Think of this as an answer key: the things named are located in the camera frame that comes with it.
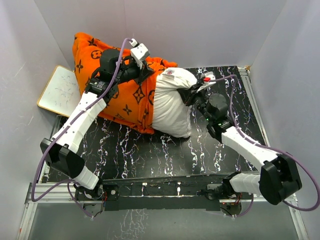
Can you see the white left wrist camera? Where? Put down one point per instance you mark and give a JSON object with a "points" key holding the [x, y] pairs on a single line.
{"points": [[139, 52]]}

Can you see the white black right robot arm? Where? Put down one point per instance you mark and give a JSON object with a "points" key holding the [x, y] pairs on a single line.
{"points": [[278, 176]]}

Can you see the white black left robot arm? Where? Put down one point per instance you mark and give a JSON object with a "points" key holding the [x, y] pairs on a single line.
{"points": [[60, 151]]}

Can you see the orange patterned plush pillowcase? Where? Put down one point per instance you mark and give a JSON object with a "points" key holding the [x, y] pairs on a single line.
{"points": [[132, 105]]}

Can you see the small white dry-erase board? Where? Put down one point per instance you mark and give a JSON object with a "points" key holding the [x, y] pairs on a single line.
{"points": [[61, 94]]}

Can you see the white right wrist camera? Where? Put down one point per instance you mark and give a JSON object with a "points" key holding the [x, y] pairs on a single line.
{"points": [[207, 80]]}

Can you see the white pillow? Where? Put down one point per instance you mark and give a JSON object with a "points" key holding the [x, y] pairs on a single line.
{"points": [[170, 114]]}

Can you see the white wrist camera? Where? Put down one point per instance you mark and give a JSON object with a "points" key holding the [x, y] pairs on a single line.
{"points": [[139, 52], [207, 80]]}

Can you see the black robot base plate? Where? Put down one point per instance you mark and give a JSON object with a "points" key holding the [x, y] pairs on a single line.
{"points": [[200, 191]]}

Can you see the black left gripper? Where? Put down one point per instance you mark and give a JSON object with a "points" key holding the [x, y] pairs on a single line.
{"points": [[142, 74]]}

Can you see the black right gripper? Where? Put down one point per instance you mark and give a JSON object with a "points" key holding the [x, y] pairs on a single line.
{"points": [[189, 93]]}

